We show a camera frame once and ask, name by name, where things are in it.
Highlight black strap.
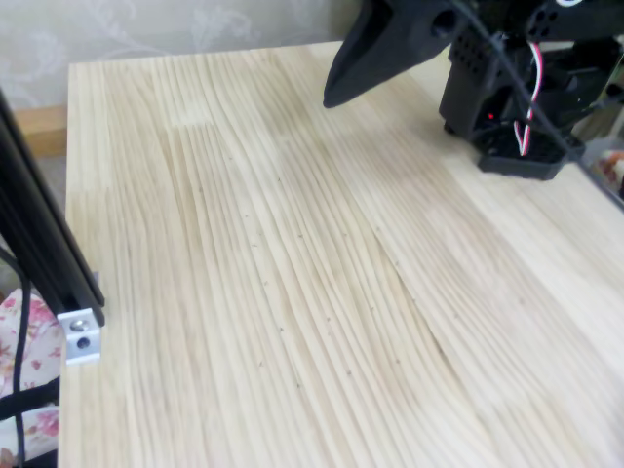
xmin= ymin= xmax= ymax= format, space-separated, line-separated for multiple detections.
xmin=0 ymin=378 xmax=61 ymax=421

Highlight floral fabric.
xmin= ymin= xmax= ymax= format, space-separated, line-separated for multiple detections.
xmin=0 ymin=287 xmax=65 ymax=468
xmin=597 ymin=145 xmax=624 ymax=190

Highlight wooden board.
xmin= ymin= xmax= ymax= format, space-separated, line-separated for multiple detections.
xmin=13 ymin=103 xmax=68 ymax=159

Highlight thin black cable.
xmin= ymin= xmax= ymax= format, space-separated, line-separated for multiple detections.
xmin=0 ymin=246 xmax=33 ymax=468

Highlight aluminium corner bracket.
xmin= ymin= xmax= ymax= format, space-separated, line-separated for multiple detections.
xmin=57 ymin=306 xmax=103 ymax=368

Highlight red white servo wires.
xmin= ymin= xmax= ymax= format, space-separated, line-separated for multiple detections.
xmin=513 ymin=41 xmax=546 ymax=158

